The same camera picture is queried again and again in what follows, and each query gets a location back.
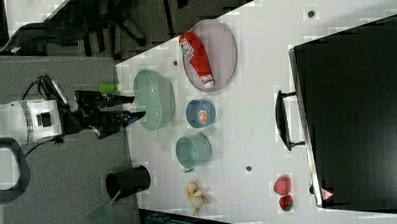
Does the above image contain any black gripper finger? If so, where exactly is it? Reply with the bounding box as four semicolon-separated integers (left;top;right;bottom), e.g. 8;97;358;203
122;111;146;128
107;95;135;107

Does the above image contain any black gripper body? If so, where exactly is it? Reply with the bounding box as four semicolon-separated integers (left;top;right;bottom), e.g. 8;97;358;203
59;90;122;139

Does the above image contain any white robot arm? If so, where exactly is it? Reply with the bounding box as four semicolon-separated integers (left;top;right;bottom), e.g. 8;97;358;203
0;90;146;145

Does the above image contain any green marker cap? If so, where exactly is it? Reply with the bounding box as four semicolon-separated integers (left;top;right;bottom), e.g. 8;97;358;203
99;83;119;93

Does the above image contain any green plastic colander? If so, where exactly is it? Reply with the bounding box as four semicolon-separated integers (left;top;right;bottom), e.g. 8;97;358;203
133;69;175;132

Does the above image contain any black cylinder holder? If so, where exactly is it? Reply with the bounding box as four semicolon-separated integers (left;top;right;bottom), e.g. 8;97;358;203
106;165;151;200

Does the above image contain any blue bowl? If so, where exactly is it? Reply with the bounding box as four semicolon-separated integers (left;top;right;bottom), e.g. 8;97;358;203
185;99;216;128

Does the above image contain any green mug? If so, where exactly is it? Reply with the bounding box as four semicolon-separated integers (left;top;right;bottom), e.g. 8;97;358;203
176;133;212;173

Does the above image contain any black office chair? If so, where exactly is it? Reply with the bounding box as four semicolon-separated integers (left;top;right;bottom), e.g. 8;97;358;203
0;0;146;53

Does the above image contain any red ketchup bottle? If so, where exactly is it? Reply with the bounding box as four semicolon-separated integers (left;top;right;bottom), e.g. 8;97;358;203
179;31;215;89

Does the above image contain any green spatula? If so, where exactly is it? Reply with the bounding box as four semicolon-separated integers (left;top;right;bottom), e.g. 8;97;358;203
88;191;120;224

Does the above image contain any peeled banana toy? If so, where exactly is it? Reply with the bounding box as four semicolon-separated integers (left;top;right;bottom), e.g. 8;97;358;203
184;181;209;215

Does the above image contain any grey round plate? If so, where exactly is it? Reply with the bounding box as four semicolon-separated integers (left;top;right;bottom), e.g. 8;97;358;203
181;19;237;93

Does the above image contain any large red strawberry toy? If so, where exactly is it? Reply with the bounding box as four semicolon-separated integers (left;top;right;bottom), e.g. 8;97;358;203
273;175;291;195

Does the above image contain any small red strawberry toy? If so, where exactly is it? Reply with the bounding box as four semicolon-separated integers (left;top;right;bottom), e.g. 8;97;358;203
279;195;293;212

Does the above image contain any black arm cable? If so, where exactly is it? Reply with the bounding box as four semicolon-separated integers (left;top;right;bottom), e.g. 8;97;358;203
19;74;65;106

